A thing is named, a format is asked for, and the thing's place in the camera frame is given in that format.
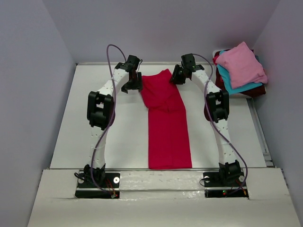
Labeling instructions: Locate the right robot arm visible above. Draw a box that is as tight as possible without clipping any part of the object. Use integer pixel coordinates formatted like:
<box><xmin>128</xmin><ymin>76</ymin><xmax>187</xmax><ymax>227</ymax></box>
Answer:
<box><xmin>170</xmin><ymin>53</ymin><xmax>242</xmax><ymax>187</ymax></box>

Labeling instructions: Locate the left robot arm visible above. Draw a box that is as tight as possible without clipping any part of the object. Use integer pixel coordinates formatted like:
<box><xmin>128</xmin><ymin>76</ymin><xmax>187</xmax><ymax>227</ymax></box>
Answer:
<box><xmin>84</xmin><ymin>55</ymin><xmax>143</xmax><ymax>188</ymax></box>

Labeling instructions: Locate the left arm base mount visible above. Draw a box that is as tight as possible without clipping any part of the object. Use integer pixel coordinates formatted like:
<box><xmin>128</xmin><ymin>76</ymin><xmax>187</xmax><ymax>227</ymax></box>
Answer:
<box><xmin>74</xmin><ymin>171</ymin><xmax>121</xmax><ymax>199</ymax></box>

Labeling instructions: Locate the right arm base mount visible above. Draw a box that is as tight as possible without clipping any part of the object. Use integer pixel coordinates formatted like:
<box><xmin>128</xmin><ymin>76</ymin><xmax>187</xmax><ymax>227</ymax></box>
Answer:
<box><xmin>199</xmin><ymin>172</ymin><xmax>249</xmax><ymax>198</ymax></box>

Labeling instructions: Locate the red folded t shirt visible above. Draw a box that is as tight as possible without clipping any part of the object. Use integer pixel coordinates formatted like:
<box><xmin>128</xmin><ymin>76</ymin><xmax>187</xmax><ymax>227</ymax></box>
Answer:
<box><xmin>213</xmin><ymin>49</ymin><xmax>229</xmax><ymax>66</ymax></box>

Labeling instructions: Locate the red t shirt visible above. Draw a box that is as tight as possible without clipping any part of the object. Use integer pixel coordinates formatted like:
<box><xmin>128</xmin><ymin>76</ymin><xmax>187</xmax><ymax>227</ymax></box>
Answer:
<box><xmin>213</xmin><ymin>49</ymin><xmax>229</xmax><ymax>66</ymax></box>
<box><xmin>141</xmin><ymin>69</ymin><xmax>192</xmax><ymax>170</ymax></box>

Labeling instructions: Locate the dark maroon folded t shirt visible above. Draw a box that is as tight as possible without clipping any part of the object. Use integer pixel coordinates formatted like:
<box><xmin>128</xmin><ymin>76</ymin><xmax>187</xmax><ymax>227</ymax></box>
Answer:
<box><xmin>213</xmin><ymin>45</ymin><xmax>268</xmax><ymax>98</ymax></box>

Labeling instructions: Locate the pink folded t shirt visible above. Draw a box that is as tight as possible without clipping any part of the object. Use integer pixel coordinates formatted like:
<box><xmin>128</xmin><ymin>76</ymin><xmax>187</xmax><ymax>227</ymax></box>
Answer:
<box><xmin>215</xmin><ymin>41</ymin><xmax>268</xmax><ymax>90</ymax></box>

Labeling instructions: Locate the teal folded t shirt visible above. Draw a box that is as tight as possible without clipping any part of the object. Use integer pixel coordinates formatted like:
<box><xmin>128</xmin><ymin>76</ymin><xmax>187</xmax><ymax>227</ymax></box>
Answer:
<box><xmin>215</xmin><ymin>51</ymin><xmax>264</xmax><ymax>96</ymax></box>

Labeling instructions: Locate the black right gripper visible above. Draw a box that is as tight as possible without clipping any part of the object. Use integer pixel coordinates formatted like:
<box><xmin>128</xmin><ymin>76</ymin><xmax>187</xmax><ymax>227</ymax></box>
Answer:
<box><xmin>169</xmin><ymin>64</ymin><xmax>187</xmax><ymax>85</ymax></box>

